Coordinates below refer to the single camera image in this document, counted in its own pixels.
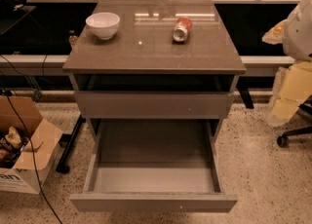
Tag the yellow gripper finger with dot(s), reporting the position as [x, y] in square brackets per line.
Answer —
[276, 34]
[292, 87]

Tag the red coke can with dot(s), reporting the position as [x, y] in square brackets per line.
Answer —
[181, 29]

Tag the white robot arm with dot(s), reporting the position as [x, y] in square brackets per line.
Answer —
[297, 42]

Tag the grey drawer cabinet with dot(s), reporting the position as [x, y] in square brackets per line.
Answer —
[143, 56]

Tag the open grey middle drawer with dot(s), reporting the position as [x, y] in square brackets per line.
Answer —
[154, 165]

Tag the closed grey top drawer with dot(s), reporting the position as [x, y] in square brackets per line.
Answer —
[154, 105]

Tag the white ceramic bowl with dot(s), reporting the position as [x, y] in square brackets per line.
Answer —
[103, 25]

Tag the small bottle behind cabinet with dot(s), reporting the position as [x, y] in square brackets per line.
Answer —
[73, 37]

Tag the black table leg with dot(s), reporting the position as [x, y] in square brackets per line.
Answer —
[67, 142]

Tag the open cardboard box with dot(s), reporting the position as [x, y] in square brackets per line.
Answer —
[35, 161]

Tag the snack bag in box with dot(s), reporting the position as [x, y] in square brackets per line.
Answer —
[11, 145]

